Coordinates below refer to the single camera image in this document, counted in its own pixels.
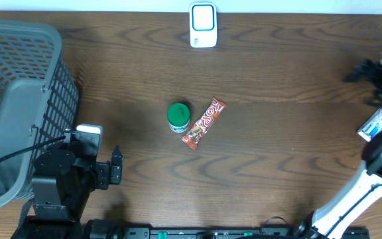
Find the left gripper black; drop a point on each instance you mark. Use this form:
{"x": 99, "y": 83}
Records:
{"x": 102, "y": 177}

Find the white Panadol box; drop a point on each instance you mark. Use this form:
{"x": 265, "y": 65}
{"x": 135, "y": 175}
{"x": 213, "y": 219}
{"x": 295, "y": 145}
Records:
{"x": 372, "y": 126}

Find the green lid jar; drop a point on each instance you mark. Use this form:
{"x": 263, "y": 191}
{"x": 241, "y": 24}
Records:
{"x": 178, "y": 117}

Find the red snack wrapper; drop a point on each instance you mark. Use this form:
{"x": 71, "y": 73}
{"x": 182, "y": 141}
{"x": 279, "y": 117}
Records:
{"x": 204, "y": 123}

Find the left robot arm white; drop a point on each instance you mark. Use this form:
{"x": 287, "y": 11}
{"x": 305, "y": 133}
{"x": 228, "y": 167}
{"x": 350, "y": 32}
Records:
{"x": 64, "y": 177}

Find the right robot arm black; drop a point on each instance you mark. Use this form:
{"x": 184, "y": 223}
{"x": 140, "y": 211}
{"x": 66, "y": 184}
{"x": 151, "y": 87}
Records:
{"x": 365, "y": 187}

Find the white barcode scanner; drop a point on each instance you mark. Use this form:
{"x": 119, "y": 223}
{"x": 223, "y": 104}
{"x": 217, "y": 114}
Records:
{"x": 203, "y": 25}

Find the grey plastic basket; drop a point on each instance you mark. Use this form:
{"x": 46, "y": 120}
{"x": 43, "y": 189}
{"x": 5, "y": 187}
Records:
{"x": 38, "y": 101}

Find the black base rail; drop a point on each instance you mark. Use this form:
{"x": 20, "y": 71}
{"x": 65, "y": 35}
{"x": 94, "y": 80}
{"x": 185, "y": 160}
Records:
{"x": 211, "y": 233}

